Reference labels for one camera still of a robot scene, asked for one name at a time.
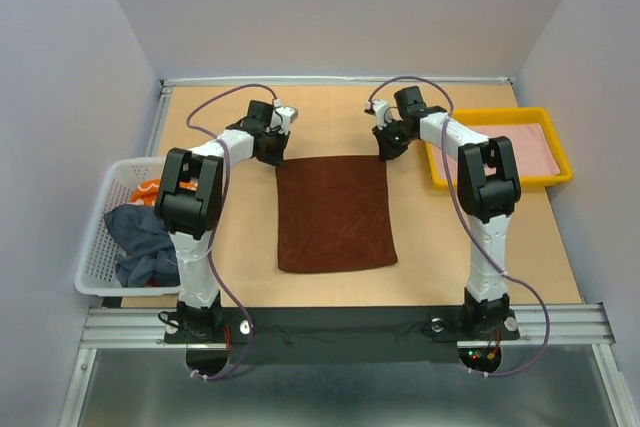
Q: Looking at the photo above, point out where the yellow plastic tray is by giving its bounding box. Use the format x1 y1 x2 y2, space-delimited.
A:
420 107 573 192

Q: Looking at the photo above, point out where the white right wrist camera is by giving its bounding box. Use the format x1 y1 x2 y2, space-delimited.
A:
364 99 393 130

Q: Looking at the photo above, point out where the orange white patterned towel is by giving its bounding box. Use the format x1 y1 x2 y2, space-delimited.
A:
129 178 160 207

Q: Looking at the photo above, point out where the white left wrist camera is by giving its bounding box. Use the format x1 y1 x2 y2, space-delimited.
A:
271 99 298 133

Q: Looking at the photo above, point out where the white plastic basket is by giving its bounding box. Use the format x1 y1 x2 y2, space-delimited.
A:
74 156 211 297

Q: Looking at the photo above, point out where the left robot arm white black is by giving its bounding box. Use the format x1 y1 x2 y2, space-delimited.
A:
155 99 298 341

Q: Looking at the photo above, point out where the aluminium front rail frame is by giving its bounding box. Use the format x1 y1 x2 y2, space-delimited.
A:
80 304 615 349

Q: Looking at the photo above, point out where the aluminium rail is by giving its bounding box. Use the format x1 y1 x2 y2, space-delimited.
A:
145 87 173 157
160 75 515 87

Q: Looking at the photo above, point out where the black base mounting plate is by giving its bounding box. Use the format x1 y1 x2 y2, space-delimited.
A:
158 306 520 379

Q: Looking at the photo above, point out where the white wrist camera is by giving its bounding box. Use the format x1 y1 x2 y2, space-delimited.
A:
271 99 298 133
364 99 393 130

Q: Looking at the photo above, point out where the pink folded towel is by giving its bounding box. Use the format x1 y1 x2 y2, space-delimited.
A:
425 123 572 189

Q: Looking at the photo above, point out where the dark blue-grey towel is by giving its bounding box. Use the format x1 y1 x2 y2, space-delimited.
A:
103 204 180 288

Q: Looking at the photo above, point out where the aluminium back rail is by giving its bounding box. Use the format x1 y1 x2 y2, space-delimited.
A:
160 75 515 87

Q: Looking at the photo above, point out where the brown towel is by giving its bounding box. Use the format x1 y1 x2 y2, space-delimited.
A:
276 156 398 275

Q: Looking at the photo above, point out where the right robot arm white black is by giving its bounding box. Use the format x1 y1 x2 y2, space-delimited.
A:
365 87 521 337

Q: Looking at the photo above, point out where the aluminium left side rail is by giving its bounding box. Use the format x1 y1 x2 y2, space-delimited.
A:
145 87 173 157

